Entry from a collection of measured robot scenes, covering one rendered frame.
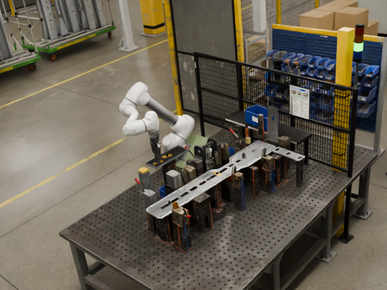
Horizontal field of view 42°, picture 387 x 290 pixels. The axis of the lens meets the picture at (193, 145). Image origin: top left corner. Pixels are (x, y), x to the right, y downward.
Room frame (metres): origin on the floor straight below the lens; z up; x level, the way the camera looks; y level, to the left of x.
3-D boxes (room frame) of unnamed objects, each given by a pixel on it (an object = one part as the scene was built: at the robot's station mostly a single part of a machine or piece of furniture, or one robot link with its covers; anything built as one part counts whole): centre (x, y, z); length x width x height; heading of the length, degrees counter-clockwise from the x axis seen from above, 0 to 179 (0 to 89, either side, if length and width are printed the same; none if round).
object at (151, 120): (3.53, 0.31, 1.54); 0.13 x 0.11 x 0.16; 117
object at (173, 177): (3.43, 0.19, 0.90); 0.13 x 0.10 x 0.41; 41
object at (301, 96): (4.12, -1.00, 1.30); 0.23 x 0.02 x 0.31; 41
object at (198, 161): (3.65, -0.01, 0.89); 0.13 x 0.11 x 0.38; 41
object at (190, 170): (3.54, 0.05, 0.89); 0.13 x 0.11 x 0.38; 41
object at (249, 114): (4.31, -0.68, 1.09); 0.30 x 0.17 x 0.13; 35
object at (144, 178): (3.45, 0.42, 0.92); 0.08 x 0.08 x 0.44; 41
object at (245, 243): (3.72, -0.28, 0.68); 2.56 x 1.61 x 0.04; 136
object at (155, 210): (3.51, -0.16, 1.00); 1.38 x 0.22 x 0.02; 131
